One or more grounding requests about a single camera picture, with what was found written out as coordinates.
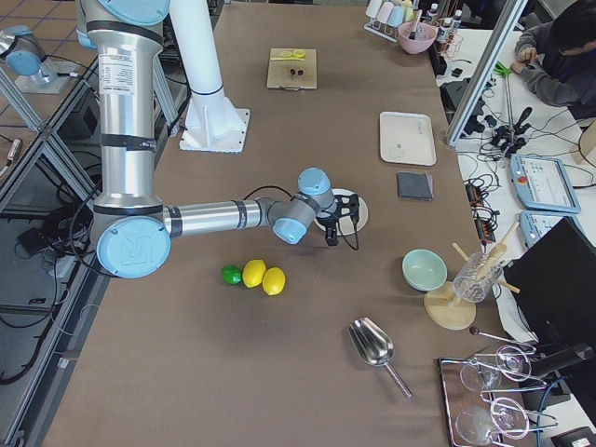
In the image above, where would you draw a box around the grey folded cloth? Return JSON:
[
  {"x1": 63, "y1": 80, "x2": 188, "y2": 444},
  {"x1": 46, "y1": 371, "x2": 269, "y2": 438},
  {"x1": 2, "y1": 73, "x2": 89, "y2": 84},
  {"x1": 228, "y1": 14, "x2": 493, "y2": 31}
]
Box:
[{"x1": 397, "y1": 171, "x2": 434, "y2": 201}]

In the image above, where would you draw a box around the pink ice bowl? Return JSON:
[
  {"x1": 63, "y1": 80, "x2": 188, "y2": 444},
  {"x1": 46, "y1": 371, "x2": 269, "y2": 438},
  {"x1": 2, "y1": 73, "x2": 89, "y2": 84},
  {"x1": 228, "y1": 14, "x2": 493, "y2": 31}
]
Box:
[{"x1": 398, "y1": 22, "x2": 438, "y2": 54}]

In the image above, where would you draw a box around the seated person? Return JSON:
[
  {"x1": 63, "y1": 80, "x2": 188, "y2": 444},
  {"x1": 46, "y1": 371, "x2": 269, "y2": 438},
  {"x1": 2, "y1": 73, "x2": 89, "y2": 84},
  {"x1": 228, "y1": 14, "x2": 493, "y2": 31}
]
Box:
[{"x1": 510, "y1": 1, "x2": 595, "y2": 121}]

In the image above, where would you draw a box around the wooden cup stand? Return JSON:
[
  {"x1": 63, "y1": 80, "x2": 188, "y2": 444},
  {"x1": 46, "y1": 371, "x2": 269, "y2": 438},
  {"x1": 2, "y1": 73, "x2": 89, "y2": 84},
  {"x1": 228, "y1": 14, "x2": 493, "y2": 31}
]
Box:
[{"x1": 424, "y1": 221, "x2": 521, "y2": 331}]

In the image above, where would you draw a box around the yellow lemon outer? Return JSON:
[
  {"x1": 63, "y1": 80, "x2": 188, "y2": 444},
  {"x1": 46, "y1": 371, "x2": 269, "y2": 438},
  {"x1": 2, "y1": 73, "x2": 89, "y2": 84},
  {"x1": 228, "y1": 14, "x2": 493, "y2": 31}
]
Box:
[{"x1": 262, "y1": 267, "x2": 286, "y2": 296}]

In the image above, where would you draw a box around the clear textured glass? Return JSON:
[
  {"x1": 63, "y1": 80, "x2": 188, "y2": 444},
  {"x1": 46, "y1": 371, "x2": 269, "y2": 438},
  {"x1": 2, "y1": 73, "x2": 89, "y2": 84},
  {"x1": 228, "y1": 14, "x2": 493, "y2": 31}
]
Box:
[{"x1": 454, "y1": 252, "x2": 503, "y2": 303}]

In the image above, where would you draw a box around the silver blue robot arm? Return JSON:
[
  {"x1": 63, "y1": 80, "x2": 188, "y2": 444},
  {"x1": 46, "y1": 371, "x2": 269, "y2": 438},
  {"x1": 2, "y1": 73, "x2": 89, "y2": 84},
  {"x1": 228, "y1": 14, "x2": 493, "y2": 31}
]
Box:
[
  {"x1": 76, "y1": 1, "x2": 339, "y2": 278},
  {"x1": 1, "y1": 25, "x2": 67, "y2": 94}
]

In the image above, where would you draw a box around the green lime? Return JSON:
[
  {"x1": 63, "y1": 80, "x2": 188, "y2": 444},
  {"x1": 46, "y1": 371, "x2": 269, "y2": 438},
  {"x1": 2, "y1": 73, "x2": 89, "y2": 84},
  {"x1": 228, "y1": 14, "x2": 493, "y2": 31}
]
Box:
[{"x1": 221, "y1": 264, "x2": 242, "y2": 285}]

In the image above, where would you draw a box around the metal scoop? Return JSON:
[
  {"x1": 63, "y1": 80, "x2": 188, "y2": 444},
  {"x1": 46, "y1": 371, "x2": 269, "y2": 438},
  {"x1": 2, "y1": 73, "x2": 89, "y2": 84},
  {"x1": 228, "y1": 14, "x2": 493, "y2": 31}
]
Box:
[{"x1": 348, "y1": 317, "x2": 413, "y2": 400}]

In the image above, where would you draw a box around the cream rabbit tray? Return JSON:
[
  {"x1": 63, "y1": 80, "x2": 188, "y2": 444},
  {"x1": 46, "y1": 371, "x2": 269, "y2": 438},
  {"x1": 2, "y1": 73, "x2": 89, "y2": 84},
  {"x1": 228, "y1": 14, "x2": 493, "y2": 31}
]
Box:
[{"x1": 379, "y1": 111, "x2": 437, "y2": 166}]

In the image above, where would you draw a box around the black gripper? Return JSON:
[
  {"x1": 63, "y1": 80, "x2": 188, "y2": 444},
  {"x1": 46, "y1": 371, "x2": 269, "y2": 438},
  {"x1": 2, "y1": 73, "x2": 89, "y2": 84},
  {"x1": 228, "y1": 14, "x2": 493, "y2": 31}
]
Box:
[{"x1": 320, "y1": 211, "x2": 342, "y2": 246}]

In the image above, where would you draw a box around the black monitor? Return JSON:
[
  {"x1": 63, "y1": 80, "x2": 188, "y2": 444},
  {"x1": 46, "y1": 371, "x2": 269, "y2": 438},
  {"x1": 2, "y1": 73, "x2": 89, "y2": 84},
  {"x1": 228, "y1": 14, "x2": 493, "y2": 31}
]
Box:
[{"x1": 505, "y1": 218, "x2": 595, "y2": 346}]

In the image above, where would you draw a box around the aluminium frame post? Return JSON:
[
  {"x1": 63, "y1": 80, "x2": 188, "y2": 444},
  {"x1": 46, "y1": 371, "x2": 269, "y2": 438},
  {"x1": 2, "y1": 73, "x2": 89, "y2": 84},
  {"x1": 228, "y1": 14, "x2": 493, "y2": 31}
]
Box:
[{"x1": 446, "y1": 0, "x2": 527, "y2": 149}]

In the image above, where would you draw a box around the metal glass rack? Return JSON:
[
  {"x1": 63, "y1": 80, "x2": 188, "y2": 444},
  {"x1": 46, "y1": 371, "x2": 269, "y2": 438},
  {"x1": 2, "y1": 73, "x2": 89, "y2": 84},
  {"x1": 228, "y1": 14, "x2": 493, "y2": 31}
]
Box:
[{"x1": 438, "y1": 345, "x2": 558, "y2": 446}]

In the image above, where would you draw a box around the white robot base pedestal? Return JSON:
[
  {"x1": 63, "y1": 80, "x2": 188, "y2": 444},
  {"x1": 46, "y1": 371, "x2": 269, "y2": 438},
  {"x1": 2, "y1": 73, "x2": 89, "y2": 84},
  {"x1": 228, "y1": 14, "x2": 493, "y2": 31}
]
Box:
[{"x1": 169, "y1": 0, "x2": 251, "y2": 154}]

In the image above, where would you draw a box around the mint green bowl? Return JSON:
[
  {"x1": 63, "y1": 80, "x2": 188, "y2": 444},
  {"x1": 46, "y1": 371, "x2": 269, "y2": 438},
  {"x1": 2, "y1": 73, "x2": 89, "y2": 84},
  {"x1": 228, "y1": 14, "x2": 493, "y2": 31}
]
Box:
[{"x1": 401, "y1": 249, "x2": 447, "y2": 291}]

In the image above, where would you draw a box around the wooden cutting board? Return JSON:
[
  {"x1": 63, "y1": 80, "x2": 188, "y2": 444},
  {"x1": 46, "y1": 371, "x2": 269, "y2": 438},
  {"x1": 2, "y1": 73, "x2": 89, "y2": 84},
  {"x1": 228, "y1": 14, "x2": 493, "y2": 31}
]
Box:
[{"x1": 266, "y1": 47, "x2": 318, "y2": 90}]

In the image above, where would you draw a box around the cream round plate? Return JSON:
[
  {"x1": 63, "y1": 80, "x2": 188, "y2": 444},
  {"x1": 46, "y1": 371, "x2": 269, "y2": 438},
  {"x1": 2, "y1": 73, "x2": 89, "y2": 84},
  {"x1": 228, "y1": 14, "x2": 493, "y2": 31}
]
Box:
[{"x1": 332, "y1": 188, "x2": 369, "y2": 236}]

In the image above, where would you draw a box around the blue teach pendant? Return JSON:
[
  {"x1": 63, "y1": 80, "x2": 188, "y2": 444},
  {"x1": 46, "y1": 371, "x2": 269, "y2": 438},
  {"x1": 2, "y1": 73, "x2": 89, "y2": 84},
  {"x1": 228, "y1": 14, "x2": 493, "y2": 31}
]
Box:
[
  {"x1": 519, "y1": 210, "x2": 564, "y2": 248},
  {"x1": 509, "y1": 154, "x2": 581, "y2": 214}
]

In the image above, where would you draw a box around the yellow lemon near lime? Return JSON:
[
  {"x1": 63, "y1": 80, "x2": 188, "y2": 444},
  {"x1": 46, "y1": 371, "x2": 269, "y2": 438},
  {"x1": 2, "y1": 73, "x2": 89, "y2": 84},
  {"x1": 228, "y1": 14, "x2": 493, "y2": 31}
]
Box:
[{"x1": 242, "y1": 259, "x2": 267, "y2": 288}]

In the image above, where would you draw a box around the pastel cup rack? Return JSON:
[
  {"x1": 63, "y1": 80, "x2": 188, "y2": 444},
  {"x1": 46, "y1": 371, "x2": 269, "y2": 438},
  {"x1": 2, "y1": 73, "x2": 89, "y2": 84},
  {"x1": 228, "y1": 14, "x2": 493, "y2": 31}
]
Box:
[{"x1": 363, "y1": 0, "x2": 414, "y2": 42}]

